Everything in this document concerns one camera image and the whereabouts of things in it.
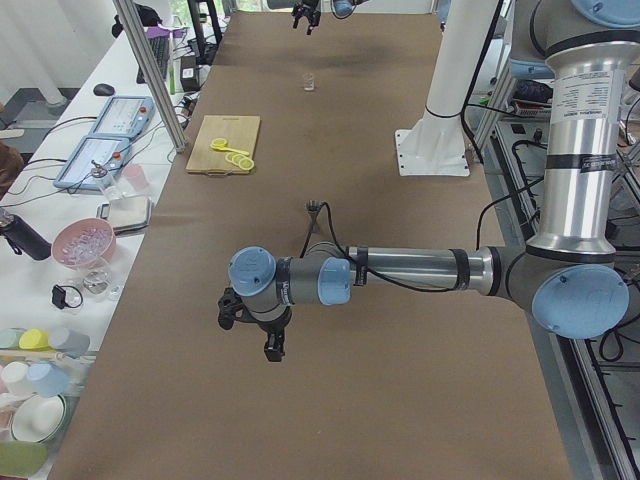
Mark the white bowl green rim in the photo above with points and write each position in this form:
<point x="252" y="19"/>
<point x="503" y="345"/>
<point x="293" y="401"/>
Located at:
<point x="38" y="419"/>

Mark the clear glass cup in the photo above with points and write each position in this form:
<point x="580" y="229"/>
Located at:
<point x="308" y="82"/>

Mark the wooden cutting board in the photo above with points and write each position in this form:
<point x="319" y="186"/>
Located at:
<point x="241" y="133"/>

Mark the white camera mast base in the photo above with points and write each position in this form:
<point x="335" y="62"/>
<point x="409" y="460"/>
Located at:
<point x="435" y="145"/>

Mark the glass oil dispenser bottle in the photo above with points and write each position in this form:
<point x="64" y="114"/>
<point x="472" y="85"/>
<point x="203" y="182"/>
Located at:
<point x="106" y="182"/>

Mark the far blue teach pendant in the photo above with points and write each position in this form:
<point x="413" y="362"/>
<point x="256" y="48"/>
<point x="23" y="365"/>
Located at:
<point x="124" y="116"/>

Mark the blue teach pendant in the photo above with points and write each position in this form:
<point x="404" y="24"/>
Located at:
<point x="124" y="116"/>
<point x="110" y="152"/>

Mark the small pink cup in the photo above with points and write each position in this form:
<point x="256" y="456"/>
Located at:
<point x="135" y="176"/>

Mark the lemon slice near handle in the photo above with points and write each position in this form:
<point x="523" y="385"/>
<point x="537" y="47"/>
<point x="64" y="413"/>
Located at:
<point x="247" y="165"/>

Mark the yellow cup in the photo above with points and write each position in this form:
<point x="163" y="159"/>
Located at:
<point x="35" y="340"/>

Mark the computer mouse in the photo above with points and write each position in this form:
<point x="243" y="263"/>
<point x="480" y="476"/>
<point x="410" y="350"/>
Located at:
<point x="103" y="90"/>

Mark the near blue teach pendant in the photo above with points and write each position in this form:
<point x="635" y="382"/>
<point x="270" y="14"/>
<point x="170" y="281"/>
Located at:
<point x="110" y="152"/>

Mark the grey cup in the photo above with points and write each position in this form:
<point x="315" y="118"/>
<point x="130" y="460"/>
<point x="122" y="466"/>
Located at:
<point x="69" y="342"/>

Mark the yellow plastic knife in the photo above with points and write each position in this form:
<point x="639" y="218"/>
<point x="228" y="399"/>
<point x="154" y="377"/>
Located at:
<point x="235" y="150"/>

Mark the pink bowl with ice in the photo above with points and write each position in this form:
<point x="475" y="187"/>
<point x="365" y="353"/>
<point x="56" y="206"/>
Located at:
<point x="83" y="242"/>

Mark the wine glass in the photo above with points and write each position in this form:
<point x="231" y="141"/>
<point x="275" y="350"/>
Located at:
<point x="98" y="277"/>

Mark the green cup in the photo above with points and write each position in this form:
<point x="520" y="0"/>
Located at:
<point x="10" y="338"/>

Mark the aluminium frame post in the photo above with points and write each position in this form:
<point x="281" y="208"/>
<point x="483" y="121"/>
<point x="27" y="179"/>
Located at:
<point x="133" y="27"/>

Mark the blue cup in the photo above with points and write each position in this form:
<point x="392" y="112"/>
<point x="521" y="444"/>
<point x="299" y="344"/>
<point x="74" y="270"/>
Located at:
<point x="48" y="379"/>

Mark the steel jigger measuring cup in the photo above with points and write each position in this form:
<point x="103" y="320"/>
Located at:
<point x="313" y="208"/>

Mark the metal tray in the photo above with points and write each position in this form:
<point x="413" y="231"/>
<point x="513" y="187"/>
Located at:
<point x="128" y="214"/>

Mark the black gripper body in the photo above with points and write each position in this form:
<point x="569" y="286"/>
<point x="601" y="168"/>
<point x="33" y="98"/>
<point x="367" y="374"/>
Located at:
<point x="305" y="11"/>
<point x="273" y="330"/>

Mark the black keyboard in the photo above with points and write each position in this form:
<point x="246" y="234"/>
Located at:
<point x="160" y="50"/>

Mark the black thermos bottle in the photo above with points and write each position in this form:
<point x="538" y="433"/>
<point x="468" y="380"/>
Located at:
<point x="22" y="237"/>

